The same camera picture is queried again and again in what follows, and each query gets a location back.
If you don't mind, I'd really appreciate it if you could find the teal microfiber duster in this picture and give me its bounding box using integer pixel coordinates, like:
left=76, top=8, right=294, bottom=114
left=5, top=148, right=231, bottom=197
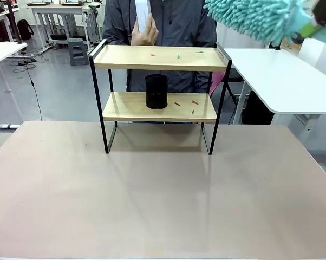
left=203, top=0, right=326, bottom=48

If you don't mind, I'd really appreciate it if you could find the black mesh pen cup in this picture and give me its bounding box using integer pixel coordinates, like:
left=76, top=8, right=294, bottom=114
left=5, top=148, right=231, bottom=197
left=145, top=74, right=169, bottom=110

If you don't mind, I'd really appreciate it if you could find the white rectangular box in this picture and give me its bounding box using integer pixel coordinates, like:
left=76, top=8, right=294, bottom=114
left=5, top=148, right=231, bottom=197
left=135, top=0, right=152, bottom=34

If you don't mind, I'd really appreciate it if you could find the person's right hand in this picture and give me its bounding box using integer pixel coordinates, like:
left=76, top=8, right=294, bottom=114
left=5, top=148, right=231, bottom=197
left=131, top=13, right=160, bottom=46

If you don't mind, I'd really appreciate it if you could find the black chair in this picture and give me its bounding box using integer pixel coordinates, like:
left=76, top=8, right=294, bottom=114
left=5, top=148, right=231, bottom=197
left=224, top=67, right=275, bottom=125

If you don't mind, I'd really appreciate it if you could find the pink cloth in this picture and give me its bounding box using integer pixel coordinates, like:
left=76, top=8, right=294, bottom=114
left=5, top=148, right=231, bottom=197
left=209, top=71, right=225, bottom=96

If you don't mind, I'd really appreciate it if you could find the person's dark grey jacket torso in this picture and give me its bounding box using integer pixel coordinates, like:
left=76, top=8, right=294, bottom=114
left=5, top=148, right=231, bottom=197
left=102, top=0, right=218, bottom=94

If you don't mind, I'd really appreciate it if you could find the grey plastic step stool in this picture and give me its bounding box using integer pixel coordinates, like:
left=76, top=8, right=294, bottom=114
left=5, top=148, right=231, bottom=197
left=68, top=37, right=90, bottom=67

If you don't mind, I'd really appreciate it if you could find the black backpack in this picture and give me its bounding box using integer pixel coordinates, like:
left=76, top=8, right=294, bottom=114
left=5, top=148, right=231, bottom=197
left=16, top=19, right=34, bottom=41

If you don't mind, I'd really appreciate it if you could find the black floor power strip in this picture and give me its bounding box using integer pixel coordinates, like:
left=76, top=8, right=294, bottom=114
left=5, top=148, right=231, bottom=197
left=17, top=57, right=37, bottom=66

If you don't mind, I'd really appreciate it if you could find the black pole stand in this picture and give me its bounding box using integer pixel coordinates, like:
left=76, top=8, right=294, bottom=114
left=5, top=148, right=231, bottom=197
left=6, top=0, right=23, bottom=45

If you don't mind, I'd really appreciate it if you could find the white table with thin legs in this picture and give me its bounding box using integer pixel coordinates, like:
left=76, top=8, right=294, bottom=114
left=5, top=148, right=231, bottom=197
left=0, top=42, right=28, bottom=93

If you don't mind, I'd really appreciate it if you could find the white desk with dark panel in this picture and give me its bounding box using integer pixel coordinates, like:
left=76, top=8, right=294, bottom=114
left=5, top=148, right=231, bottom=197
left=0, top=7, right=21, bottom=43

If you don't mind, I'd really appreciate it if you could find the wooden two-tier shelf black frame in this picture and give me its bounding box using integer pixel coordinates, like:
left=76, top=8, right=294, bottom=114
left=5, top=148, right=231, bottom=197
left=88, top=38, right=233, bottom=155

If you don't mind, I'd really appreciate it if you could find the white frame wooden top desk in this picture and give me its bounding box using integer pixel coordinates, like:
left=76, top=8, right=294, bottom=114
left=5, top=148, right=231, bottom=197
left=27, top=1, right=101, bottom=53

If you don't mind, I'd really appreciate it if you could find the black floor cable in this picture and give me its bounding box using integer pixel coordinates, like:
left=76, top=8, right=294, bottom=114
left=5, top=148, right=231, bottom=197
left=12, top=58, right=43, bottom=120

